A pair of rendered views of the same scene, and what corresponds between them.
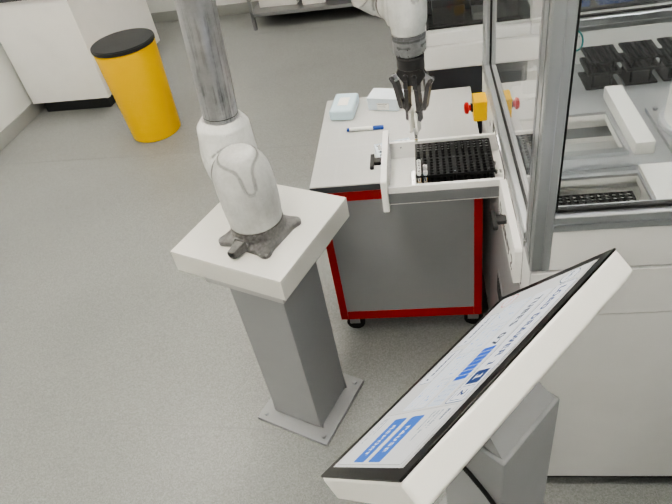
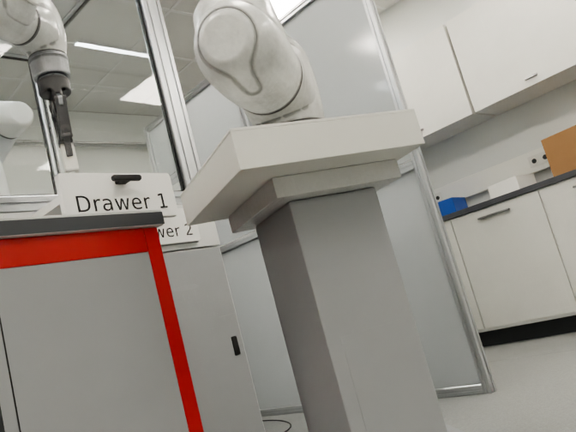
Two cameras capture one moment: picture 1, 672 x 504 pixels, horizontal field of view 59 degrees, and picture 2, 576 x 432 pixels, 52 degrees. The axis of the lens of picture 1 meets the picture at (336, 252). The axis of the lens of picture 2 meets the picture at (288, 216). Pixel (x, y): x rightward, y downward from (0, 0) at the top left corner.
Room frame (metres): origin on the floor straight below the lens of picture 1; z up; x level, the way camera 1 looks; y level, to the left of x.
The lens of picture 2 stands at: (2.48, 0.76, 0.51)
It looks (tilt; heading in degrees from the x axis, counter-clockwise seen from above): 10 degrees up; 209
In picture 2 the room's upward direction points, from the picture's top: 15 degrees counter-clockwise
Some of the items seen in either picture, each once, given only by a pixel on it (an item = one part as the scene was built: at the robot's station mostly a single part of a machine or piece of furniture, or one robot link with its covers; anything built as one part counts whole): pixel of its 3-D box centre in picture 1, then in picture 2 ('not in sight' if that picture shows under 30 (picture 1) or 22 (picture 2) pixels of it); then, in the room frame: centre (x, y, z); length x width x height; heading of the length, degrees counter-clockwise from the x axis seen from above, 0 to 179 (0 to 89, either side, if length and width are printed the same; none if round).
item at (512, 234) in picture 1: (509, 228); (158, 227); (1.12, -0.44, 0.87); 0.29 x 0.02 x 0.11; 168
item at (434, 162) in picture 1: (453, 165); not in sight; (1.45, -0.39, 0.87); 0.22 x 0.18 x 0.06; 78
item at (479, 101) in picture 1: (478, 106); not in sight; (1.75, -0.57, 0.88); 0.07 x 0.05 x 0.07; 168
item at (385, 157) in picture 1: (386, 169); (120, 196); (1.50, -0.20, 0.87); 0.29 x 0.02 x 0.11; 168
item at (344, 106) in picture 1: (344, 106); not in sight; (2.13, -0.15, 0.78); 0.15 x 0.10 x 0.04; 161
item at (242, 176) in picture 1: (245, 184); (278, 85); (1.38, 0.21, 1.00); 0.18 x 0.16 x 0.22; 14
